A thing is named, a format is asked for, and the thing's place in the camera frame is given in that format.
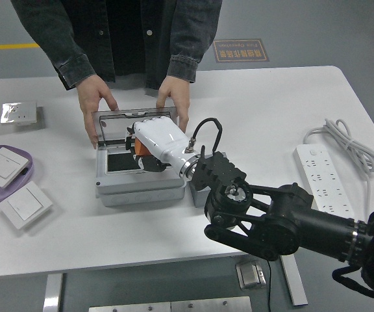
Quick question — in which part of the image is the white wall socket in wrapper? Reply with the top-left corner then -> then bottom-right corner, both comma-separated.
0,101 -> 38,126

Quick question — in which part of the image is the person's right hand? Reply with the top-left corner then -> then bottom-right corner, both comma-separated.
76,77 -> 119,150

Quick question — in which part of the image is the white power strip cord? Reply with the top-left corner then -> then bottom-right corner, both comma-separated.
303,118 -> 374,218

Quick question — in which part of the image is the white table leg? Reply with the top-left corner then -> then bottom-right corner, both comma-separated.
279,255 -> 308,306
42,272 -> 64,312

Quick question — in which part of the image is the grey cube with round hole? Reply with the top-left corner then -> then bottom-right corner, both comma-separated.
188,180 -> 211,208

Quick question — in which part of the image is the metal base plate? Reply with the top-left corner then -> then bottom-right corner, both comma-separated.
88,296 -> 253,312

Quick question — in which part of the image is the person's left hand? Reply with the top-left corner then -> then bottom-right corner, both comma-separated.
156,76 -> 191,131

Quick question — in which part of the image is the brown floor sign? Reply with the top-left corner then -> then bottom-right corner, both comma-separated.
212,38 -> 270,64

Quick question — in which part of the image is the silver floor socket box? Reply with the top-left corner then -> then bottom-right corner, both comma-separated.
235,259 -> 268,289

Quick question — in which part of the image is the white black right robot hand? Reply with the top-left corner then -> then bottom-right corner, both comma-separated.
125,116 -> 192,173

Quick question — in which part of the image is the white wall switch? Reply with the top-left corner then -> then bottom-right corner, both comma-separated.
0,181 -> 54,231
0,146 -> 33,189

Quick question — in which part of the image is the grey box with clear lid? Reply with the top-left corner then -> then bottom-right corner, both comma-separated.
91,106 -> 187,208

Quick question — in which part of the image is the thin black floor cable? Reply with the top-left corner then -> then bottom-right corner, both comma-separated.
264,259 -> 274,312

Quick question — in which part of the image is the white power strip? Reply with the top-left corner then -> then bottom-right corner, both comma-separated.
293,144 -> 356,216

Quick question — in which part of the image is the yellow floor tape line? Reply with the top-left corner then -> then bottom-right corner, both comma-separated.
0,43 -> 41,52

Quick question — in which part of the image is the orange cylinder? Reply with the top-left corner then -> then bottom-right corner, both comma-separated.
132,138 -> 151,157

